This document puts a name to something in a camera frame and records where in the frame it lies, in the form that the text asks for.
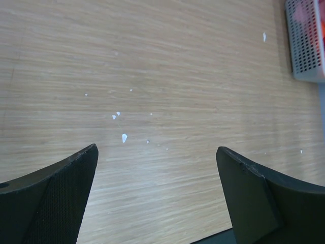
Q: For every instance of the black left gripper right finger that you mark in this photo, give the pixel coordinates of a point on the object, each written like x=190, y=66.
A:
x=266, y=206

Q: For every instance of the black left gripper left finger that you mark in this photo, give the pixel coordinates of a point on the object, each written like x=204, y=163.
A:
x=48, y=205

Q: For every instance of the white paper scrap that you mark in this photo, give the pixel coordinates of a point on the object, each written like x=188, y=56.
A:
x=264, y=36

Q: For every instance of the grey perforated plastic basket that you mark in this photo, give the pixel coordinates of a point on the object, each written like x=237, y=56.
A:
x=315, y=74

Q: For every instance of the red t-shirt in basket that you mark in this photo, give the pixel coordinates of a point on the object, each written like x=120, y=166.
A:
x=309, y=16

